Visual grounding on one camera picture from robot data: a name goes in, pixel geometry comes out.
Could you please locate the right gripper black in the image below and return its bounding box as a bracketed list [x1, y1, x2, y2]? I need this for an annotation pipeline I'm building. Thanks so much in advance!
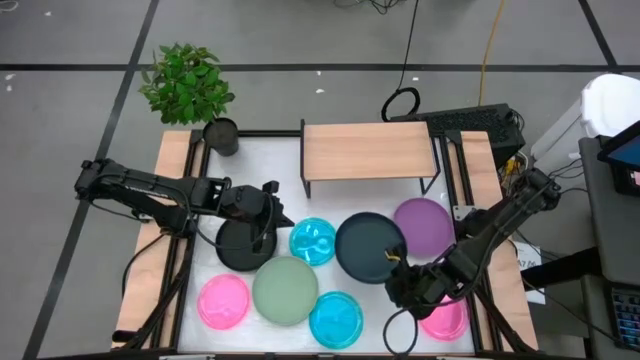
[385, 257, 459, 322]

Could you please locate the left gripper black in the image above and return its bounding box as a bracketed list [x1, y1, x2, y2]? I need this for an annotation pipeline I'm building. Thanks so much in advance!
[222, 184, 296, 254]

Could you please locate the transparent blue plate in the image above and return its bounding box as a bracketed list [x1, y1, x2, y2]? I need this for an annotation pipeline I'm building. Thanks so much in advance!
[288, 216, 338, 268]
[308, 290, 365, 350]

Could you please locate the black plate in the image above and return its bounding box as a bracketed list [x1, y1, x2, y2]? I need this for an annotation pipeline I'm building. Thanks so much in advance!
[214, 218, 279, 274]

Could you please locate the transparent pink plate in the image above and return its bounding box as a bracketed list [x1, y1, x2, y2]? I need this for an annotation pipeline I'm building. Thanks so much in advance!
[196, 273, 252, 332]
[417, 294, 471, 343]

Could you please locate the sage green plate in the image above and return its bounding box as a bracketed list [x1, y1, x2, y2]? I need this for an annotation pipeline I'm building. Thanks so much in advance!
[251, 255, 320, 327]

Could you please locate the dark navy plate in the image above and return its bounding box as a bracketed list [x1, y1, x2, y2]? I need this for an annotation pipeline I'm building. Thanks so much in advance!
[333, 211, 409, 286]

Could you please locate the purple plate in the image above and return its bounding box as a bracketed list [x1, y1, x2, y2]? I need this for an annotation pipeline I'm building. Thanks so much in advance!
[392, 197, 457, 260]

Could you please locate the white paper sheet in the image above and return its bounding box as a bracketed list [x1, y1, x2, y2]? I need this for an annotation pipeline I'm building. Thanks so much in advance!
[512, 239, 546, 305]

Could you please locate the wooden side board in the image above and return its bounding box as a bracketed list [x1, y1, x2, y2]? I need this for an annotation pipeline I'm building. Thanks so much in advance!
[446, 130, 540, 351]
[112, 130, 207, 350]

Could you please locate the green plant in black pot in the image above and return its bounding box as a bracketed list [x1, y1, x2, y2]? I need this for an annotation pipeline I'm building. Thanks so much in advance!
[138, 42, 241, 158]

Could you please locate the grey desk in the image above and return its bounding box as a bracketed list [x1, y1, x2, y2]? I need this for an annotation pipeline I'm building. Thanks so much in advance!
[579, 137, 640, 360]

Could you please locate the light grey cabinet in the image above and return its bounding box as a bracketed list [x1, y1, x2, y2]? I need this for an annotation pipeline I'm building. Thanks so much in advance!
[530, 99, 586, 176]

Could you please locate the keyboard with lit keys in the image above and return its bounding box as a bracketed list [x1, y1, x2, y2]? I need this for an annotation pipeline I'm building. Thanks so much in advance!
[609, 287, 640, 351]

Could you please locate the dark tablet screen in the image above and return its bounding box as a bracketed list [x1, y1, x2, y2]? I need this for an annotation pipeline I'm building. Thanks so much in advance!
[597, 119, 640, 174]

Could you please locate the white rounded object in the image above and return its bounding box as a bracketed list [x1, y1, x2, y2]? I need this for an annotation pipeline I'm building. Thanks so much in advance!
[579, 73, 640, 139]

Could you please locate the black aluminium table frame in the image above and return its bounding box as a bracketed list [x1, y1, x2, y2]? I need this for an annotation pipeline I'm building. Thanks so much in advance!
[112, 128, 541, 360]

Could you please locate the wooden shelf with black frame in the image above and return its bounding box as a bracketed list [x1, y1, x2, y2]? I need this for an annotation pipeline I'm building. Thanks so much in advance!
[298, 118, 442, 200]

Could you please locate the black hanging cable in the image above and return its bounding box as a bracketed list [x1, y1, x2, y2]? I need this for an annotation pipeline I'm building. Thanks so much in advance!
[380, 0, 422, 123]

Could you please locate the yellow hanging cable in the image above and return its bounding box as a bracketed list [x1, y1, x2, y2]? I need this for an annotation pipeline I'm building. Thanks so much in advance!
[477, 0, 509, 107]

